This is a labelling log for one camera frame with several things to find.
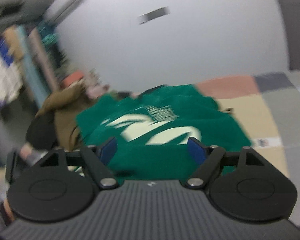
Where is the white fabric label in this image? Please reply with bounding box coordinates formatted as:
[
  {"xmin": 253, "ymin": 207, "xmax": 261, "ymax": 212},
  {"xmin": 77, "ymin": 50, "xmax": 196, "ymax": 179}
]
[{"xmin": 250, "ymin": 136, "xmax": 282, "ymax": 148}]

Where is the grey wardrobe door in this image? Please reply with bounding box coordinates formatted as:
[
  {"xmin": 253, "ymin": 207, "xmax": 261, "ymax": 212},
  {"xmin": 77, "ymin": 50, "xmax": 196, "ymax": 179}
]
[{"xmin": 272, "ymin": 0, "xmax": 300, "ymax": 72}]

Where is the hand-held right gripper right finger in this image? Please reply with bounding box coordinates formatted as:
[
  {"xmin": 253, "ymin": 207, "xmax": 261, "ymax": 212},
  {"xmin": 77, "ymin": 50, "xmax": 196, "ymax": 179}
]
[{"xmin": 184, "ymin": 137, "xmax": 278, "ymax": 190}]

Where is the teal cloth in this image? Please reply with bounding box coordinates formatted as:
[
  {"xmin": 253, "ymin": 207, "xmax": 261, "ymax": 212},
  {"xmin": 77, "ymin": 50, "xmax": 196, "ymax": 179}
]
[{"xmin": 39, "ymin": 21, "xmax": 58, "ymax": 46}]

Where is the white air conditioner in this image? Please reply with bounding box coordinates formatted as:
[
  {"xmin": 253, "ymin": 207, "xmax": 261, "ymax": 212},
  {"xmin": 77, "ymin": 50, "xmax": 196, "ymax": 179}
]
[{"xmin": 46, "ymin": 0, "xmax": 90, "ymax": 22}]

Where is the patchwork blanket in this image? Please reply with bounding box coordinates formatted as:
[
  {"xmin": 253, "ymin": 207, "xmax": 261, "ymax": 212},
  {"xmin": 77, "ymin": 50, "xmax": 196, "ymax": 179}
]
[{"xmin": 195, "ymin": 70, "xmax": 300, "ymax": 230}]

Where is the brown jacket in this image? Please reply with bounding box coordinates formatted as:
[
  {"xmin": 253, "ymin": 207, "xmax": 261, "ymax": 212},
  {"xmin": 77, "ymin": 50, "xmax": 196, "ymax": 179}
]
[{"xmin": 35, "ymin": 80, "xmax": 110, "ymax": 150}]

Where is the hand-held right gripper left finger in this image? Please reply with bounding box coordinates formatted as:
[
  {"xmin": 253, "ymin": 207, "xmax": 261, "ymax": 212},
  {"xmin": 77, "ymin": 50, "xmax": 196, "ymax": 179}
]
[{"xmin": 30, "ymin": 137, "xmax": 119, "ymax": 190}]

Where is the green hoodie with white print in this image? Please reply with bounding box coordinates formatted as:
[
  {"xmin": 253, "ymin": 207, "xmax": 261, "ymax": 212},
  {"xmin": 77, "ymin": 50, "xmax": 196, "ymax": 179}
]
[{"xmin": 76, "ymin": 84, "xmax": 252, "ymax": 181}]

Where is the cluttered shelf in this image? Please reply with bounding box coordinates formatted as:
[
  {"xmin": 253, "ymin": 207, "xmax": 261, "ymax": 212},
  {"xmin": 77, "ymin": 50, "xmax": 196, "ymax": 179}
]
[{"xmin": 0, "ymin": 25, "xmax": 58, "ymax": 105}]

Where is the rectangular ceiling light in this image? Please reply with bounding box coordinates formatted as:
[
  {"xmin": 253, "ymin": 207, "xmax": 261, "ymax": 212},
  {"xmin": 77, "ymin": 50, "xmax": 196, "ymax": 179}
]
[{"xmin": 138, "ymin": 6, "xmax": 171, "ymax": 25}]

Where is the dark cloth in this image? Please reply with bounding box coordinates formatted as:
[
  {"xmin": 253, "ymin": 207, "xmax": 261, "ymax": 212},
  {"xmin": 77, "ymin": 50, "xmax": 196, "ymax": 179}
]
[{"xmin": 26, "ymin": 116, "xmax": 57, "ymax": 151}]

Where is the orange box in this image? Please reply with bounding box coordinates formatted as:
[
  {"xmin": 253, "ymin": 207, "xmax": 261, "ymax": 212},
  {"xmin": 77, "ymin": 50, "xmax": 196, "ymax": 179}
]
[{"xmin": 61, "ymin": 71, "xmax": 84, "ymax": 86}]

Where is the pink object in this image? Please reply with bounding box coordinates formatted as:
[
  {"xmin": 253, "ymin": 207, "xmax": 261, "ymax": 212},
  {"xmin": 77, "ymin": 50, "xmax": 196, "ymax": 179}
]
[{"xmin": 86, "ymin": 70, "xmax": 110, "ymax": 98}]

